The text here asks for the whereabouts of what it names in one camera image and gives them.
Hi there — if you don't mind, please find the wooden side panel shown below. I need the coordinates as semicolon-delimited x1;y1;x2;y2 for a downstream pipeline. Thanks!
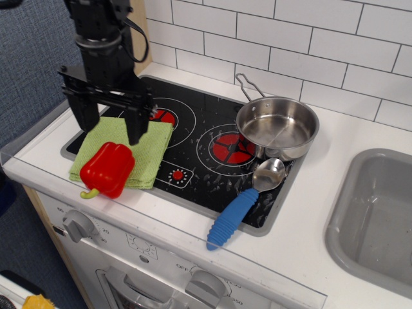
128;0;153;75

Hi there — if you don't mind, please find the grey oven knob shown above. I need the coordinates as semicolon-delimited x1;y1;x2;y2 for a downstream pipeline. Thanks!
185;270;227;306
62;210;95;243

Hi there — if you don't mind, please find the red toy bell pepper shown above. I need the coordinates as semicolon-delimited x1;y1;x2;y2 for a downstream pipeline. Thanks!
79;142;135;199

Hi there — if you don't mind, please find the grey right oven knob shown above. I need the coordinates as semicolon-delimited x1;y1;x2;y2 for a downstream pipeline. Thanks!
185;270;227;306

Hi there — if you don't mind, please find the white toy oven front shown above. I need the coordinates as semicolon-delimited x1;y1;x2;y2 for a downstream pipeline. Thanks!
38;193;326;308

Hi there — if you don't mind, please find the green folded towel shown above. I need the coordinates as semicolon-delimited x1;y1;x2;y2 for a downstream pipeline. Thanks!
70;117;173;189

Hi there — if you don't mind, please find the blue handled metal spoon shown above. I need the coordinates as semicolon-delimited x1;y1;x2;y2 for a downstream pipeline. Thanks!
206;158;286;251

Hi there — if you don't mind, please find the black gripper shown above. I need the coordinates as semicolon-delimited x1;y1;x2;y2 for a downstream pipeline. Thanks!
59;37;155;145

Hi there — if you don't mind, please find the grey left oven knob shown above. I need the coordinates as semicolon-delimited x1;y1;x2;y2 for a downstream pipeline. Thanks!
62;210;95;243

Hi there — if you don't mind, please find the stainless steel pot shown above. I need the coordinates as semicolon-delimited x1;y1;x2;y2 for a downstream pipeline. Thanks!
235;73;320;162

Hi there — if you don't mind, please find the yellow black object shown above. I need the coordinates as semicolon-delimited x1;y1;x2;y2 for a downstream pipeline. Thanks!
0;293;54;309

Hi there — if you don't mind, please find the grey toy sink basin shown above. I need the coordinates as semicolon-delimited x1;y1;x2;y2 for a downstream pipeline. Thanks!
325;149;411;298

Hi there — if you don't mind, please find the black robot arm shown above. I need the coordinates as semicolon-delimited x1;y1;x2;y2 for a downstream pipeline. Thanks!
59;1;156;145

